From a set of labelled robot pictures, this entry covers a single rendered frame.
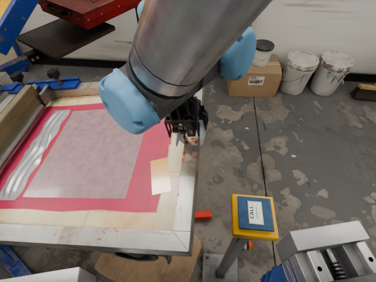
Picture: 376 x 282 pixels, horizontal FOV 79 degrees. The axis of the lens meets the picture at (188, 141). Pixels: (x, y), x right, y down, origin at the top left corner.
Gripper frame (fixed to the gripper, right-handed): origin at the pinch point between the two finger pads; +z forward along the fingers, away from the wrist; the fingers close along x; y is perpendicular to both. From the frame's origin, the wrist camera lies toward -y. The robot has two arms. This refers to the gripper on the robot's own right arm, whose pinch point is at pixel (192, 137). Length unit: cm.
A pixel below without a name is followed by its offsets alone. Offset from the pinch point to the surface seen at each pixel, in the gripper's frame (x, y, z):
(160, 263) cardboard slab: -36, 10, 108
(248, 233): 14.6, 17.8, 22.1
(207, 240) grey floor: -7, -7, 115
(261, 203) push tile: 18.8, 9.0, 21.0
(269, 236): 20.3, 18.2, 23.1
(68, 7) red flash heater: -77, -93, -8
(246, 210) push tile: 14.3, 11.6, 20.3
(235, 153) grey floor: 14, -83, 119
